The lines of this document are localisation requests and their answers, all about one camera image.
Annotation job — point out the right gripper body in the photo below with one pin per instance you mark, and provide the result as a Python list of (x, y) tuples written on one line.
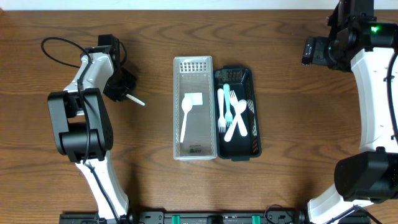
[(328, 53)]

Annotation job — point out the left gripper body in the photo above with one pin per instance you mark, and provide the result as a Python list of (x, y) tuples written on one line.
[(117, 86)]

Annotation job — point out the white spoon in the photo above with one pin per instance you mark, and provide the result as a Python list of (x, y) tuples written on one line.
[(136, 100), (239, 108), (186, 107)]

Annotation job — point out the white fork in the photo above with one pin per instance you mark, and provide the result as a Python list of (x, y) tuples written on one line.
[(221, 119)]

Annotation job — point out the pale green plastic fork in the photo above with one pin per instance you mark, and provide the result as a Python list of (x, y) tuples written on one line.
[(228, 115)]

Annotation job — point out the white fork diagonal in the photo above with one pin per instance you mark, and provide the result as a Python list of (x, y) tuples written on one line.
[(234, 100)]

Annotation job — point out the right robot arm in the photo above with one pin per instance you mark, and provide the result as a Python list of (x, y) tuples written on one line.
[(370, 176)]

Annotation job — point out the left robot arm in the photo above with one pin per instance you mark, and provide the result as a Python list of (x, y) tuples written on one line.
[(83, 132)]

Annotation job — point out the clear plastic perforated basket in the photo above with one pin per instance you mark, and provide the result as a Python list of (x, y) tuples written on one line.
[(193, 77)]

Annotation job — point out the black plastic perforated basket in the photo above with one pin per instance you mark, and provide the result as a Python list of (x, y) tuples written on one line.
[(240, 148)]

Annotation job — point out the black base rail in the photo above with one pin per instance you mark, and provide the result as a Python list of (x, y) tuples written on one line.
[(274, 215)]

